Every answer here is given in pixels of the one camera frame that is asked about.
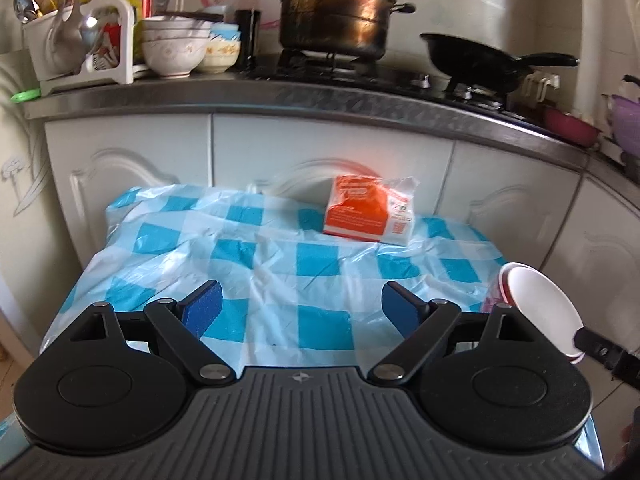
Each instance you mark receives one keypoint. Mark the black wok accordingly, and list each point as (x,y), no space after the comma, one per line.
(470,60)

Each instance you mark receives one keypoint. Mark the gas stove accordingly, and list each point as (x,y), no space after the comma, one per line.
(360,72)

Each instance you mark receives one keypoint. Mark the red can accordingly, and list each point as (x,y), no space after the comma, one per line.
(145,2)

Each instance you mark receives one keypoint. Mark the purple pot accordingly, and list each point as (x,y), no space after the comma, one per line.
(627,120)

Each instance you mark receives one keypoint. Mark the dark soy sauce bottle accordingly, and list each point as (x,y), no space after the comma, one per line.
(247,35)

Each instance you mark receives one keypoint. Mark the blue white checked plastic tablecloth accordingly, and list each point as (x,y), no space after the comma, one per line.
(280,260)

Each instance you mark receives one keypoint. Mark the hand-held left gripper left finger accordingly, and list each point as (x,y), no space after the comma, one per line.
(202,305)

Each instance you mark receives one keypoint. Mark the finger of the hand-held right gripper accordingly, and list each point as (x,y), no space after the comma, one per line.
(600,350)

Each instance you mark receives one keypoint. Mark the small steel ladle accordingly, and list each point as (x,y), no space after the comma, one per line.
(91,25)

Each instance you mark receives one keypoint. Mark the steel spoon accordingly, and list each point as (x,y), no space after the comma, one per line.
(22,7)

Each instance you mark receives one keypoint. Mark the red white seasoning packet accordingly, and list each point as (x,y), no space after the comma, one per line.
(105,50)

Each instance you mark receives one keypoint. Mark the white flower wall hook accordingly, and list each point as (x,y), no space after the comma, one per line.
(12,167)

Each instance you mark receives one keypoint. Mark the orange white packet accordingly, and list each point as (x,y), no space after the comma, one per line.
(355,210)

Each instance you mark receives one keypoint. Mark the grey leaf wall decal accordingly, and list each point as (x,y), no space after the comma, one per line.
(30,190)

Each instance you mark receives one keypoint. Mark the pink basin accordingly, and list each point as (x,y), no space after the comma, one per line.
(570,127)

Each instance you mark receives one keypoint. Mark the white wall hook rack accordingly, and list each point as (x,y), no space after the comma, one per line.
(542,87)

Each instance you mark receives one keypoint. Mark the small yellow patterned bowl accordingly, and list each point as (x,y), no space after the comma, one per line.
(220,57)

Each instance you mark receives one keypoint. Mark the white utensil rack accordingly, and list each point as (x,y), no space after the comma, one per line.
(125,45)

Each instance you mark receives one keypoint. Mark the steel steamer pot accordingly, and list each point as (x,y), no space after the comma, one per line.
(335,20)

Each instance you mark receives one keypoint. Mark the red patterned bowl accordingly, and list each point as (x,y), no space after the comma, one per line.
(489,305)

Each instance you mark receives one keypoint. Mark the green plastic tool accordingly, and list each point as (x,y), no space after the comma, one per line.
(25,95)

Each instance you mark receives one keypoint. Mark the large steel ladle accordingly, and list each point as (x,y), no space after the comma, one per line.
(62,42)

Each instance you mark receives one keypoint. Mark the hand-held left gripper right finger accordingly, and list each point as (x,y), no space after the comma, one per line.
(400,306)

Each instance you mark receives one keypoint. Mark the white cabinet door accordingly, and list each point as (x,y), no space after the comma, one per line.
(300,140)
(510,180)
(605,240)
(125,150)

